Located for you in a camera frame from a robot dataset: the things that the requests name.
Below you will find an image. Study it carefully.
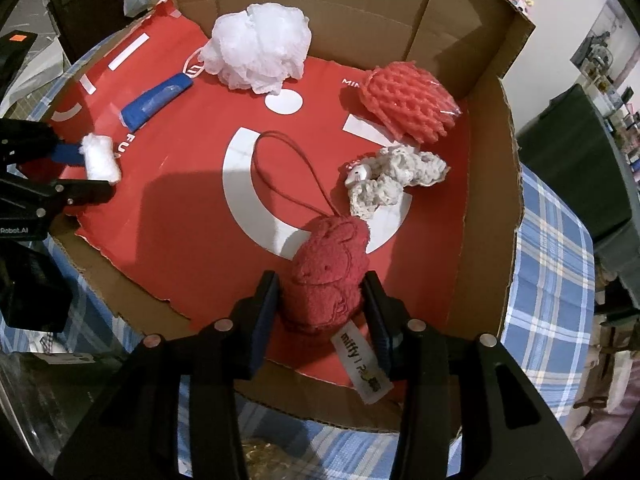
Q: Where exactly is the white cloth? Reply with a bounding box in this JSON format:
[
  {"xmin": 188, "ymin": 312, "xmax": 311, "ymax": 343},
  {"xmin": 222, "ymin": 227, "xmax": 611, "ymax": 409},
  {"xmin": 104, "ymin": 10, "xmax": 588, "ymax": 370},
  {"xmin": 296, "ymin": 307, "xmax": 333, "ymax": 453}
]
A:
[{"xmin": 79, "ymin": 133, "xmax": 122, "ymax": 184}]

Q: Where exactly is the red plush miffy keychain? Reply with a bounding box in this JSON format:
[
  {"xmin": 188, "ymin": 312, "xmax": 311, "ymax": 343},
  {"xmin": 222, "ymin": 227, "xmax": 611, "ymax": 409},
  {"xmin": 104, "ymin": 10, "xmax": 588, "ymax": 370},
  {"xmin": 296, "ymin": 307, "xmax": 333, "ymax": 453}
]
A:
[{"xmin": 252, "ymin": 130, "xmax": 393, "ymax": 405}]

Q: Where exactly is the blue tissue packet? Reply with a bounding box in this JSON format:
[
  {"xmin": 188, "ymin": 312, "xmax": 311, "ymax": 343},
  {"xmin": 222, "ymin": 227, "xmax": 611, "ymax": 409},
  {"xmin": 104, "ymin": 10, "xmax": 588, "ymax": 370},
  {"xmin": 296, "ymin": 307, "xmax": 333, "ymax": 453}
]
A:
[{"xmin": 120, "ymin": 73, "xmax": 193, "ymax": 132}]

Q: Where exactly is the blue plaid tablecloth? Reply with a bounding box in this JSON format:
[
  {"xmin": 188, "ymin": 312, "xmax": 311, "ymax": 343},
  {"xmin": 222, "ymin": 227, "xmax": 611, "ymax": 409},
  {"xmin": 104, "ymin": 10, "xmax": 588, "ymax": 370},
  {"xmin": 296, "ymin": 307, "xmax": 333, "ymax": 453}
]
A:
[{"xmin": 0, "ymin": 0, "xmax": 597, "ymax": 480}]

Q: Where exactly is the small jar with gold beads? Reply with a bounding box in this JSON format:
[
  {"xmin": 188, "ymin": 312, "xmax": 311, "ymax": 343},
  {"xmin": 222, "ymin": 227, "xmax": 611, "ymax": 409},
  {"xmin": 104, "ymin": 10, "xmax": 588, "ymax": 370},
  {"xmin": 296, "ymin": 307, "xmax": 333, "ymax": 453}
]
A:
[{"xmin": 242, "ymin": 438, "xmax": 296, "ymax": 480}]

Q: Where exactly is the white mesh bath pouf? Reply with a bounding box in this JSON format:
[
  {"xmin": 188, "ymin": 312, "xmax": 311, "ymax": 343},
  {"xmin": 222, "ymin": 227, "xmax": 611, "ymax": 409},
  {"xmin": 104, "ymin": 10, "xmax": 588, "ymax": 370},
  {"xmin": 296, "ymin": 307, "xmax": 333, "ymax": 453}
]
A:
[{"xmin": 182, "ymin": 2, "xmax": 312, "ymax": 94}]

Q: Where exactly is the cream scrunchie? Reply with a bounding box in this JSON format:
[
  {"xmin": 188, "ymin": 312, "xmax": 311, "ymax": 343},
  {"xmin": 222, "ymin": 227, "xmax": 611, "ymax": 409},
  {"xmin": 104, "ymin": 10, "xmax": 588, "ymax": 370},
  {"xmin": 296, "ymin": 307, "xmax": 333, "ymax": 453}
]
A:
[{"xmin": 344, "ymin": 144, "xmax": 449, "ymax": 220}]

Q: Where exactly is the cardboard box with red liner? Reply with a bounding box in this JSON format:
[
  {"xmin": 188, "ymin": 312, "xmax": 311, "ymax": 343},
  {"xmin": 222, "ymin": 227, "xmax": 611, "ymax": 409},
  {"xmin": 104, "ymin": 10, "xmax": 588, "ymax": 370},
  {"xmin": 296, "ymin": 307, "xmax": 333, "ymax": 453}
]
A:
[{"xmin": 41, "ymin": 0, "xmax": 536, "ymax": 434}]

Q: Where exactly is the dark green covered side table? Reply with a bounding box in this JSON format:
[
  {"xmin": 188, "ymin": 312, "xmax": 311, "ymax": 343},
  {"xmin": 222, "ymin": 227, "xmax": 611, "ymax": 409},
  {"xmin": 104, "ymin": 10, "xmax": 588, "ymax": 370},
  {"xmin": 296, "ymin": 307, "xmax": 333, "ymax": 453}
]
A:
[{"xmin": 518, "ymin": 84, "xmax": 639, "ymax": 243}]

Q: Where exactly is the red foam net sleeve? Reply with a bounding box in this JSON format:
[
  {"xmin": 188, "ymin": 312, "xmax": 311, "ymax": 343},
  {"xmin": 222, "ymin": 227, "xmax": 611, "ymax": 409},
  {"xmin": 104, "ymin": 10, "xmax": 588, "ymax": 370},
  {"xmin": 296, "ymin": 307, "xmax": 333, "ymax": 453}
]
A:
[{"xmin": 358, "ymin": 62, "xmax": 461, "ymax": 144}]

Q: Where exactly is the wall mirror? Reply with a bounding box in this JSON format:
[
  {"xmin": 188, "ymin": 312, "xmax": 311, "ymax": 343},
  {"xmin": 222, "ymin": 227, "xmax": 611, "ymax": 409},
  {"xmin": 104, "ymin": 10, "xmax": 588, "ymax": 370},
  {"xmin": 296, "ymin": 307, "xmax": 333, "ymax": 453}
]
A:
[{"xmin": 570, "ymin": 0, "xmax": 639, "ymax": 88}]

